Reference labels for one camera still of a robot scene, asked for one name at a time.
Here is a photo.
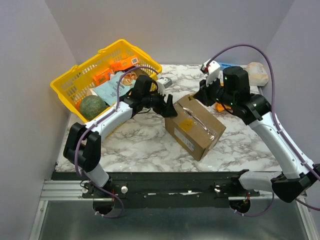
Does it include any orange snack bag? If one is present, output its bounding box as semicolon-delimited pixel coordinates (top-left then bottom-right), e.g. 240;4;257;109
214;103;232;112

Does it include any orange candy box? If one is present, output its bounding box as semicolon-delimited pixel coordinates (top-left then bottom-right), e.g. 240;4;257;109
92;68;114;86

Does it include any light blue chips bag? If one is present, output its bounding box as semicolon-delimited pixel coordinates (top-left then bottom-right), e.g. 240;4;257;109
93;71;138;106

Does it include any blue box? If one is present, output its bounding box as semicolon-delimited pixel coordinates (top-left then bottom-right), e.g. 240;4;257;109
218;62;237;71

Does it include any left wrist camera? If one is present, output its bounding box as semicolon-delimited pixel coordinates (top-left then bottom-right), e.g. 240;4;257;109
156;77;173;96

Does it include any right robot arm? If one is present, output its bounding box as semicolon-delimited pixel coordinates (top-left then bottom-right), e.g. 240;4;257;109
193;66;320;203

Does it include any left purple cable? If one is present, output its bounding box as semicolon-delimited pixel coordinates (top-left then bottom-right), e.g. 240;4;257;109
74;66;161;219

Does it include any orange barcode box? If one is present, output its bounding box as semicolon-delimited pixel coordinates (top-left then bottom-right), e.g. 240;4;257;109
110;55;140;72

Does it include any yellow plastic basket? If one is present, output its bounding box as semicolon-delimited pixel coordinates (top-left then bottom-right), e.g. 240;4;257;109
50;39;162;123

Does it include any purple cable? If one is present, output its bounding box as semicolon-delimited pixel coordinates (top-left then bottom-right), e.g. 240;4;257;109
203;44;320;217
74;66;161;219

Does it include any aluminium frame rail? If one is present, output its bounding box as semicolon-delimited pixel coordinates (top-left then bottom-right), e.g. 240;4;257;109
39;179;96;201

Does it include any brown cardboard express box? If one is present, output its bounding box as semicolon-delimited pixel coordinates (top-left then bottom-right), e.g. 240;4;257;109
164;94;226;161

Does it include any green melon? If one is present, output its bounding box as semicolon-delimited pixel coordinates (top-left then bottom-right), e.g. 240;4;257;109
78;95;107;121

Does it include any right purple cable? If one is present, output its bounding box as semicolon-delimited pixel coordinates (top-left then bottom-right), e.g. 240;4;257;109
203;44;320;217

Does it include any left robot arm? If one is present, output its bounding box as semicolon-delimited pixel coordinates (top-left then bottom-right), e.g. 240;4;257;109
63;75;178;198

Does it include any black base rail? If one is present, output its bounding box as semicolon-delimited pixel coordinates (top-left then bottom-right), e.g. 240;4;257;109
51;171;273;210

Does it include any beige paper bag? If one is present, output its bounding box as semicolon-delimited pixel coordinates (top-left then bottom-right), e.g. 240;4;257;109
244;62;269;87

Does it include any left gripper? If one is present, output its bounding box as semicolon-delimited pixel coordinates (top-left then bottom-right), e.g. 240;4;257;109
142;87;178;118

